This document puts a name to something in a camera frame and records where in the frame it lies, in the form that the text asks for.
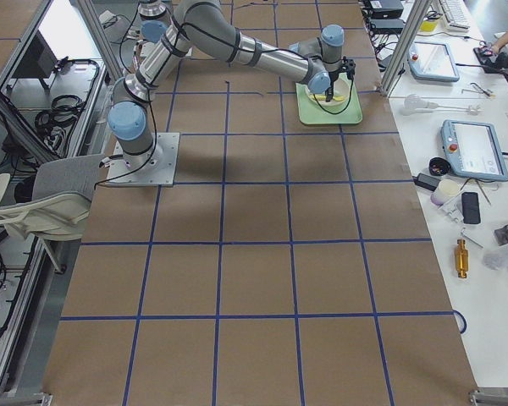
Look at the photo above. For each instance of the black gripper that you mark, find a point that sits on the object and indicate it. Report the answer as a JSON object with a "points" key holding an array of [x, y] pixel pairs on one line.
{"points": [[334, 79]]}

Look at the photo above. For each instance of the white round plate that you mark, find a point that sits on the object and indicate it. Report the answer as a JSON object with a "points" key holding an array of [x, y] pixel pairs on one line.
{"points": [[341, 88]]}

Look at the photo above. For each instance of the yellow plastic fork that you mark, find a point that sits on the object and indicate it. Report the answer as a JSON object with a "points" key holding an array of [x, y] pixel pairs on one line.
{"points": [[323, 98]]}

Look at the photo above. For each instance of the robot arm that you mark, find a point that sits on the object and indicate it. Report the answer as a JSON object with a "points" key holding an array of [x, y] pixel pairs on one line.
{"points": [[316, 63], [154, 9]]}

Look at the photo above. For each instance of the light green tray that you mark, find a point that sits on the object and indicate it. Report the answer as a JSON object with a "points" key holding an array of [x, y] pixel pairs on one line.
{"points": [[313, 113]]}

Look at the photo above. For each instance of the white light bulb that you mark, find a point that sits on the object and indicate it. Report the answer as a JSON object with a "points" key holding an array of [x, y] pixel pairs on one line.
{"points": [[413, 103]]}

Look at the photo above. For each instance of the far teach pendant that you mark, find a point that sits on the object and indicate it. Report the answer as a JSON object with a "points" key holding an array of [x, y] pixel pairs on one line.
{"points": [[432, 61]]}

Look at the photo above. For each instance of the teach pendant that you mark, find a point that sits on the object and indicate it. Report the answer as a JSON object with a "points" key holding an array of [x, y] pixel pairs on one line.
{"points": [[432, 61], [473, 151]]}

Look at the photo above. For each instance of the yellow container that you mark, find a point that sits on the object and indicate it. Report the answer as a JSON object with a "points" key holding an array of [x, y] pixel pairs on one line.
{"points": [[429, 24]]}

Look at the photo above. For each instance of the white keyboard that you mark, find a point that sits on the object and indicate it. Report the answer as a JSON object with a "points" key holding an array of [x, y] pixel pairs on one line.
{"points": [[453, 15]]}

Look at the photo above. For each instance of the black round container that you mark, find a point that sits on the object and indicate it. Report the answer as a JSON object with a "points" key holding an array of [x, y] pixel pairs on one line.
{"points": [[438, 166]]}

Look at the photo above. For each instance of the black power brick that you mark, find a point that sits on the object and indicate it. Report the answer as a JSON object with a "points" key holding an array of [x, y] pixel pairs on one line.
{"points": [[426, 182]]}

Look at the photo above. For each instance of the near teach pendant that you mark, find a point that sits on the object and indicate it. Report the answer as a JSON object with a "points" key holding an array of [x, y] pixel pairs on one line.
{"points": [[473, 151]]}

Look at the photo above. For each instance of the white purple cup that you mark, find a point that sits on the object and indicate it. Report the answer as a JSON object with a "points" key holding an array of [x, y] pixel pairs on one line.
{"points": [[446, 190]]}

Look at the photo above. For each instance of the black smartphone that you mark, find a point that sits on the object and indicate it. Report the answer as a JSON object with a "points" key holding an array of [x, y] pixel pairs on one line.
{"points": [[470, 208]]}

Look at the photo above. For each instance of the metal hex key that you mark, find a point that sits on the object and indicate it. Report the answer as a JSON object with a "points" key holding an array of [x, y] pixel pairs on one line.
{"points": [[473, 236]]}

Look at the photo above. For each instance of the gold metal fitting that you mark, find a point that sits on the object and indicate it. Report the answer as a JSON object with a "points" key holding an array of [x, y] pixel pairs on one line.
{"points": [[461, 258]]}

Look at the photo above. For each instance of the black monitor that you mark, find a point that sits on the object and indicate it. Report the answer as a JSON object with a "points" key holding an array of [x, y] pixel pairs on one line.
{"points": [[38, 61]]}

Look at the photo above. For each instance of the grey office chair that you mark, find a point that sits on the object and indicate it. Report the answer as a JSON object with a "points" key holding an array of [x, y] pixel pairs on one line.
{"points": [[60, 203]]}

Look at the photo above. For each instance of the diagonal aluminium frame post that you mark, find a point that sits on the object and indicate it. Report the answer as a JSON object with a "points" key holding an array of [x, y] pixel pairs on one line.
{"points": [[407, 36]]}

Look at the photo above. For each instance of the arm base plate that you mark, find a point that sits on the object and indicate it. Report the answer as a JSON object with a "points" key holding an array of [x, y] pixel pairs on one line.
{"points": [[150, 160]]}

